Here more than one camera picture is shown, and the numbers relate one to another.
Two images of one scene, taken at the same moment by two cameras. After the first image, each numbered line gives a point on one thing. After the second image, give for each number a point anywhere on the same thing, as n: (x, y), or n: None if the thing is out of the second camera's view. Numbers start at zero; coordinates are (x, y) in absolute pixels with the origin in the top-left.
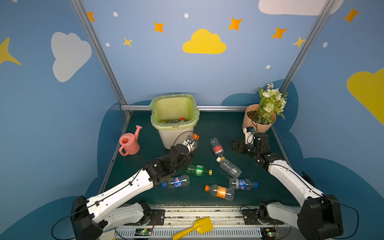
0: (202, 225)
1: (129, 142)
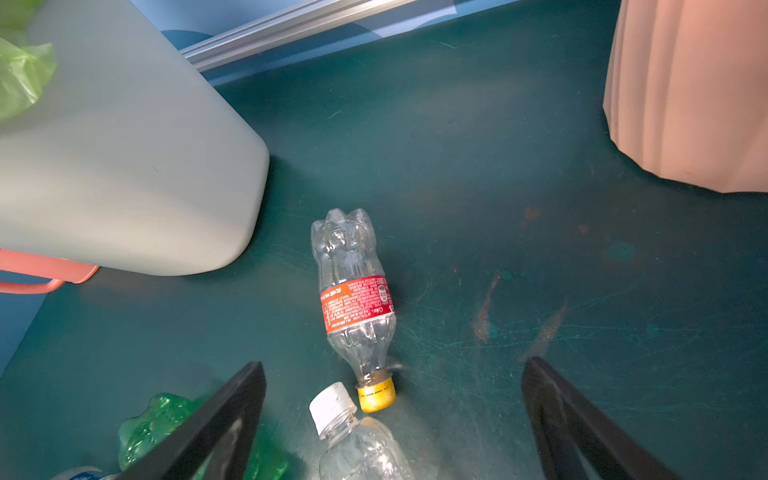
0: None
1: (58, 270)
